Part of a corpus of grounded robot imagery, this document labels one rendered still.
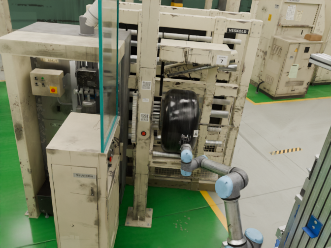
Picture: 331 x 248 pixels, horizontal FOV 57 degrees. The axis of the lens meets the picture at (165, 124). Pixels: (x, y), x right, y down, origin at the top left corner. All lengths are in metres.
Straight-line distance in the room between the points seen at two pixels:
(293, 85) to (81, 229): 5.63
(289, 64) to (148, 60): 4.73
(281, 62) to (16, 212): 5.39
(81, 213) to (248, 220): 1.91
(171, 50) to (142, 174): 1.17
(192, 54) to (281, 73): 4.26
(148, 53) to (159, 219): 1.78
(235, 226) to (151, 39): 1.42
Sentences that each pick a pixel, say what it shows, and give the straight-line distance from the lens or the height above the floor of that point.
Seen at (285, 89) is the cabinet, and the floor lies 0.23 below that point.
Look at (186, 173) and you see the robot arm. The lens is 2.10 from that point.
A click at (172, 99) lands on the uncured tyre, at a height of 1.42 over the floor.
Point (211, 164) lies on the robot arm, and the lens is 2.06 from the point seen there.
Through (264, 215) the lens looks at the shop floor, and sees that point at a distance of 3.69.
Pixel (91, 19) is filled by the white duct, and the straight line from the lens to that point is 2.69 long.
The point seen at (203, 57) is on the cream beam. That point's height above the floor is 1.71.
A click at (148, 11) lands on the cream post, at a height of 2.07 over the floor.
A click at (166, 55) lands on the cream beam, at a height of 1.70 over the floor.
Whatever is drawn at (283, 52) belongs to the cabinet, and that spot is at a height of 1.01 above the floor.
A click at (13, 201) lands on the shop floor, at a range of 3.72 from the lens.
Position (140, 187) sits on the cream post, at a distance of 2.99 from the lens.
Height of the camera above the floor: 2.38
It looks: 28 degrees down
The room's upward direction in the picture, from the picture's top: 5 degrees clockwise
